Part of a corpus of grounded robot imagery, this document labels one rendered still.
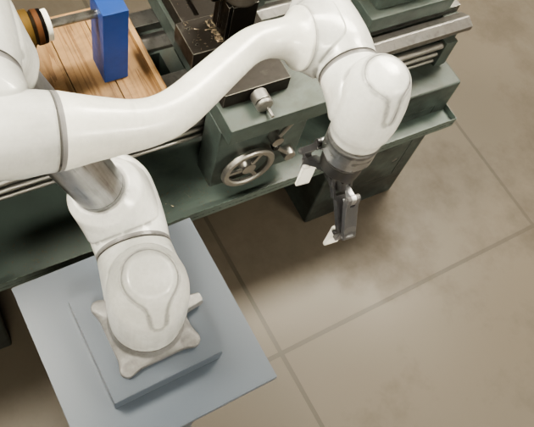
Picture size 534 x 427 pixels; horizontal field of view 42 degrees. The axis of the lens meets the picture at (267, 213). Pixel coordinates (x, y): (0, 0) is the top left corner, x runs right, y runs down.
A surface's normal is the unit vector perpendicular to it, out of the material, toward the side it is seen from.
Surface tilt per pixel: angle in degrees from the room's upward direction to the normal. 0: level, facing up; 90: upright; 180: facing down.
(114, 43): 90
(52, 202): 0
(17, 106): 11
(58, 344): 0
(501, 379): 0
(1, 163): 71
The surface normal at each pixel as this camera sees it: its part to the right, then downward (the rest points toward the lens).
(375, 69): -0.02, -0.36
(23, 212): 0.18, -0.47
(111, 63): 0.46, 0.82
